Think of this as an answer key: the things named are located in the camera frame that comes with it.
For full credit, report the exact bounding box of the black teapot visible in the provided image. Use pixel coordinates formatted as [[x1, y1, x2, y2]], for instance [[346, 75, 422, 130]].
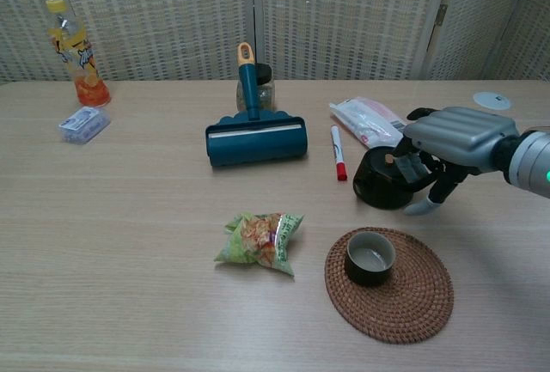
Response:
[[352, 144, 435, 210]]

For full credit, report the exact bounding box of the blue lint roller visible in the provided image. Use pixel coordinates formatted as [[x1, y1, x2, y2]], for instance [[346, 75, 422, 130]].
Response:
[[205, 42, 309, 169]]

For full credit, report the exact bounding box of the orange drink bottle yellow cap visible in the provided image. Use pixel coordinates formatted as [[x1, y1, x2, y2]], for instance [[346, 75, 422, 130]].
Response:
[[46, 0, 112, 107]]

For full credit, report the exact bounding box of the green snack bag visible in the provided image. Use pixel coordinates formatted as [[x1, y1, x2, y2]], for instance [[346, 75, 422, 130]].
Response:
[[213, 211, 305, 277]]

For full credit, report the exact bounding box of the woven folding screen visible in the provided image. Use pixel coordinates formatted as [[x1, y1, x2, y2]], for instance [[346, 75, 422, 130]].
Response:
[[0, 0, 550, 85]]

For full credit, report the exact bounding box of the glass jar black lid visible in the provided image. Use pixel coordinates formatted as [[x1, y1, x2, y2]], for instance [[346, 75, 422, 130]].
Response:
[[235, 63, 276, 112]]

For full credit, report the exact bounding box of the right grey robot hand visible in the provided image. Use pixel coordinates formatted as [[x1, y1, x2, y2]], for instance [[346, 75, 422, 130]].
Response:
[[394, 106, 521, 217]]

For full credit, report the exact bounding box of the grey round cable grommet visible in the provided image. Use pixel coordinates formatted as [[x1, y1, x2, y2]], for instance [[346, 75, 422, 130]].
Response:
[[473, 90, 514, 111]]

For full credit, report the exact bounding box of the white pink plastic packet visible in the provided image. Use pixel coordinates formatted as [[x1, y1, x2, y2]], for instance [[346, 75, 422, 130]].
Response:
[[328, 95, 409, 149]]

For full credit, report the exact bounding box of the white marker red cap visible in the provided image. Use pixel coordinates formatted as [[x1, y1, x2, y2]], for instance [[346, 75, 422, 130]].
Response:
[[329, 125, 349, 182]]

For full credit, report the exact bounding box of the small black tea cup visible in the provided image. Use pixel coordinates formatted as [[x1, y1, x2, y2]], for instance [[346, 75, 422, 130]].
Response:
[[344, 231, 397, 288]]

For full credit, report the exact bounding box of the brown woven round coaster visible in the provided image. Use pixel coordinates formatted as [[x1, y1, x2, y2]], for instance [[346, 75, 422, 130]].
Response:
[[324, 227, 455, 345]]

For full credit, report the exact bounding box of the small clear plastic box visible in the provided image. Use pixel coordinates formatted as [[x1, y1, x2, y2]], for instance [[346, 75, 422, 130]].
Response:
[[58, 106, 112, 146]]

